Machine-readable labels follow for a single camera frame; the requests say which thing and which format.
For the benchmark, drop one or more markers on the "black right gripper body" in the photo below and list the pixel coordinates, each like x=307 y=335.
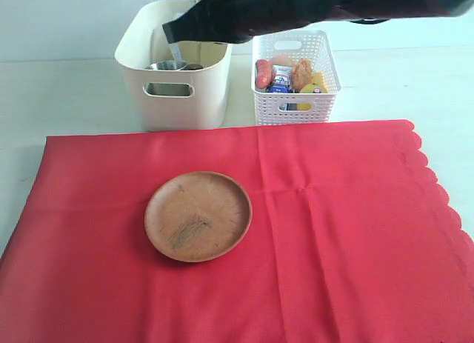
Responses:
x=234 y=21

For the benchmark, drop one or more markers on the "silver table knife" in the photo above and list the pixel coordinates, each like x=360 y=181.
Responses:
x=176 y=51

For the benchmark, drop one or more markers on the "brown egg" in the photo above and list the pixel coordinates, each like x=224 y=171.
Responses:
x=282 y=60

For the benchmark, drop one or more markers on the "red sausage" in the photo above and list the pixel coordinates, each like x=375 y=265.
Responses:
x=264 y=71

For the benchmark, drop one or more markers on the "steel cup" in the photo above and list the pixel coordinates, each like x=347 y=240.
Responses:
x=169 y=65

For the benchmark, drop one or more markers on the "blue white milk carton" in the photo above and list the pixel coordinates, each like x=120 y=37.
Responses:
x=281 y=80

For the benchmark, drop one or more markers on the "orange fried chicken piece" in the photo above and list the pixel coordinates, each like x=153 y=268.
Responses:
x=302 y=74

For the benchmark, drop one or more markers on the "yellow lemon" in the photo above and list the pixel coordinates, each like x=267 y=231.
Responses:
x=314 y=88

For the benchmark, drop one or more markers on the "brown wooden plate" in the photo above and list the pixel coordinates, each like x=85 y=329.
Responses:
x=198 y=216

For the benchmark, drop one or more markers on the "red tablecloth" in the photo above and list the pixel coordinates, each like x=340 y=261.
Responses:
x=352 y=240

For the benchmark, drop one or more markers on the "wooden chopstick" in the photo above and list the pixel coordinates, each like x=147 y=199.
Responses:
x=199 y=47

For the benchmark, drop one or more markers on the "dark wooden spoon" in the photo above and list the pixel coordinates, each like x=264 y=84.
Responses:
x=194 y=67

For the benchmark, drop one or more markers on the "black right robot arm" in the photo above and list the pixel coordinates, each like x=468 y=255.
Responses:
x=377 y=11

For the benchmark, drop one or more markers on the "cream plastic bin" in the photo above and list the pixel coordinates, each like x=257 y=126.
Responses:
x=173 y=100

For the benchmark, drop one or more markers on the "white perforated plastic basket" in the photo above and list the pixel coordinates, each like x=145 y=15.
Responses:
x=291 y=108

